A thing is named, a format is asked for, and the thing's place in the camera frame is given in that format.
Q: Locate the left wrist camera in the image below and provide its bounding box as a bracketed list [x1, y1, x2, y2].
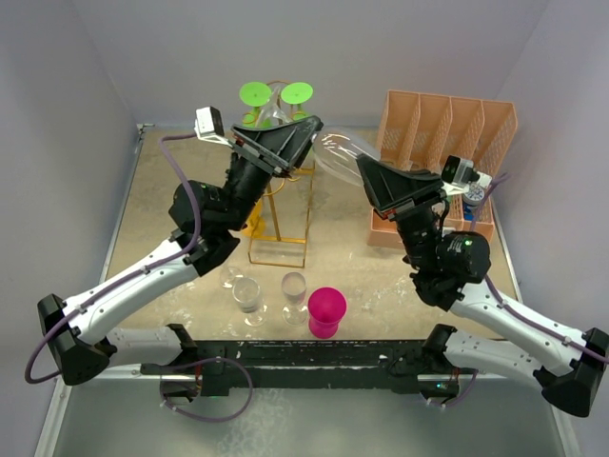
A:
[194, 107, 231, 146]

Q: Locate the round blue tin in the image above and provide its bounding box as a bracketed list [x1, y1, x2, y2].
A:
[462, 184, 486, 208]

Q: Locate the large green wine glass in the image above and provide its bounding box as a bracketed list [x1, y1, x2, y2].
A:
[281, 82, 314, 121]

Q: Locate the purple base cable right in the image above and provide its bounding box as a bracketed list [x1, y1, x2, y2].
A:
[425, 368, 479, 410]

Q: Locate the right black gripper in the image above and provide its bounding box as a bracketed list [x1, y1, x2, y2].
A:
[355, 153, 446, 270]

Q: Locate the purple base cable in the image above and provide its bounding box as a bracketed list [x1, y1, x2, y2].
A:
[425, 368, 479, 410]
[159, 355, 256, 423]

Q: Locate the pink plastic goblet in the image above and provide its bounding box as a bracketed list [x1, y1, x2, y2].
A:
[307, 287, 347, 339]

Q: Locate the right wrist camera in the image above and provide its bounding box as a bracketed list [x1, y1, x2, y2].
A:
[441, 155, 492, 196]

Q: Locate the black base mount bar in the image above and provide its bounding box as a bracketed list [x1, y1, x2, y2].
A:
[142, 338, 472, 398]

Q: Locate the gold wire glass rack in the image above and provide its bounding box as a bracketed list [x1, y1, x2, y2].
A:
[242, 78, 317, 269]

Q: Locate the yellow plastic goblet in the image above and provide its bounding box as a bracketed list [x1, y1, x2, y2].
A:
[241, 200, 265, 237]

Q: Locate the small green wine glass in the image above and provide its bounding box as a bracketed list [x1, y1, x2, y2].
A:
[239, 81, 272, 127]

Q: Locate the clear glass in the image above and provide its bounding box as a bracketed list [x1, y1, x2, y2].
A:
[254, 92, 381, 187]
[281, 271, 308, 326]
[232, 277, 267, 327]
[220, 266, 244, 288]

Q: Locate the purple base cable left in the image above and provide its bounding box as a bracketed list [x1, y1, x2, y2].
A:
[159, 355, 256, 423]

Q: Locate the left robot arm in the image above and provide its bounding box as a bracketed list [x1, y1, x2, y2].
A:
[37, 116, 323, 386]

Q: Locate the orange plastic desk organizer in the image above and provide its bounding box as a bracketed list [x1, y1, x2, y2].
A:
[366, 89, 519, 248]

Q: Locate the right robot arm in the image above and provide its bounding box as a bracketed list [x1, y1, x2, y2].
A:
[356, 153, 608, 418]

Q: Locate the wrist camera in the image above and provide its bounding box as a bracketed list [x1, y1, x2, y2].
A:
[441, 155, 492, 196]
[194, 107, 231, 146]

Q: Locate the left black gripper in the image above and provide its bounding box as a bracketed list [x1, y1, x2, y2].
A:
[221, 118, 323, 232]

